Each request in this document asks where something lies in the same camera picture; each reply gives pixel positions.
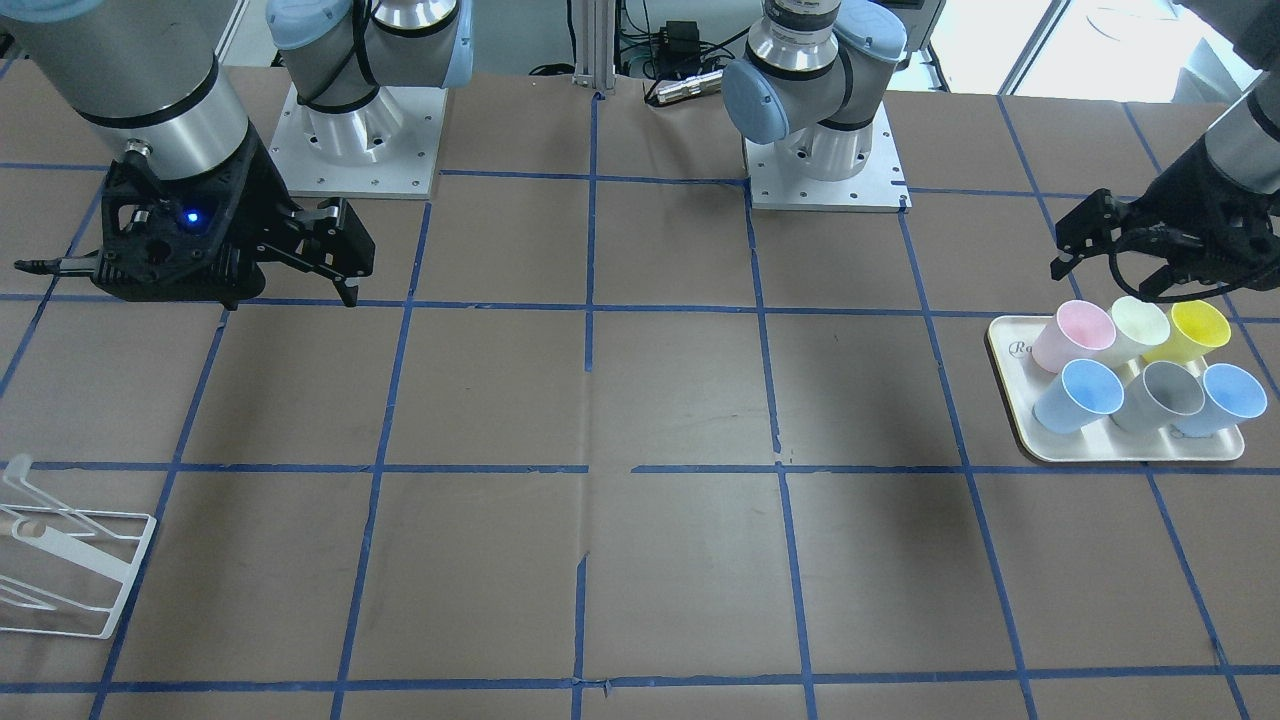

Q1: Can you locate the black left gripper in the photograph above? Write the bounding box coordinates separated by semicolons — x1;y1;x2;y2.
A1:
1050;138;1277;301

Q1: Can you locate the white wire cup rack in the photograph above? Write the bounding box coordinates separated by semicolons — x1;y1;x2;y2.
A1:
1;454;157;639

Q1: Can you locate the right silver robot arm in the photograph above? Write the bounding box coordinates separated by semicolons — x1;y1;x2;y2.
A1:
3;1;474;310

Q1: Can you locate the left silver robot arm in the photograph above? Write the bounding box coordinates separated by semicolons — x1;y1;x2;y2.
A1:
722;1;1277;304

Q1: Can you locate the white plastic tray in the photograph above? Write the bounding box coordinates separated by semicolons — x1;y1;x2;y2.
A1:
986;315;1245;462

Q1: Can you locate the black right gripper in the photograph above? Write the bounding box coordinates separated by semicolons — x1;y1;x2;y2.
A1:
90;129;376;309

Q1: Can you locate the grey plastic cup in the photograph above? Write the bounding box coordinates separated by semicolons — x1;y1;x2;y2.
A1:
1110;361;1206;436

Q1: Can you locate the pink plastic cup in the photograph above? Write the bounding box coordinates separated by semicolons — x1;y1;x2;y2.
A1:
1030;300;1117;373

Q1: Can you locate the cream plastic cup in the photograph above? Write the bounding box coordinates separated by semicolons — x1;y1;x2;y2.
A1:
1093;296;1171;368

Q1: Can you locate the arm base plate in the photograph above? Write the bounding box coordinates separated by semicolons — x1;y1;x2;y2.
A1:
266;87;449;200
742;105;911;213

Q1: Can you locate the yellow plastic cup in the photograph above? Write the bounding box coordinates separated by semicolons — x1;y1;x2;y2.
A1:
1140;300;1233;364

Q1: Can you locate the light blue plastic cup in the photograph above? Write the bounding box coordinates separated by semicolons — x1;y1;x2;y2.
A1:
1033;359;1125;436

